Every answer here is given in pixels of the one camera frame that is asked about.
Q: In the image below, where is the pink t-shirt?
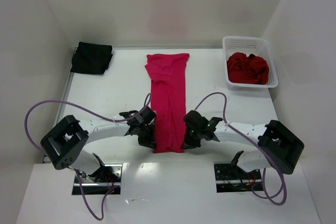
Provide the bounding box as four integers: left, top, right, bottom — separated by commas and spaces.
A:
145, 53, 190, 153

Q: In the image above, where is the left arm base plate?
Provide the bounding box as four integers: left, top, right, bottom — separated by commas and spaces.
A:
71, 164, 123, 195

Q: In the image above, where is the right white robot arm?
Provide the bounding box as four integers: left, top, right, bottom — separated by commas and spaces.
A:
182, 110, 304, 175

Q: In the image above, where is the white plastic basket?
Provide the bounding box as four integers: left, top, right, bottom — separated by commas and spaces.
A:
222, 36, 278, 90

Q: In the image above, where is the dark red t-shirt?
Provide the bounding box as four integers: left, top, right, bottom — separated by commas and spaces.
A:
227, 52, 269, 85

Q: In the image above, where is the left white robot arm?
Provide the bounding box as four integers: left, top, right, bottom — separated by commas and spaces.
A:
40, 106, 156, 182

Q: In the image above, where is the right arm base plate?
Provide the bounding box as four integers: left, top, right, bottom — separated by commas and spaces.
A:
214, 162, 263, 193

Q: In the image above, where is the black folded t-shirt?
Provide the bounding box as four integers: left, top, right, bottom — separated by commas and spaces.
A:
70, 41, 113, 75

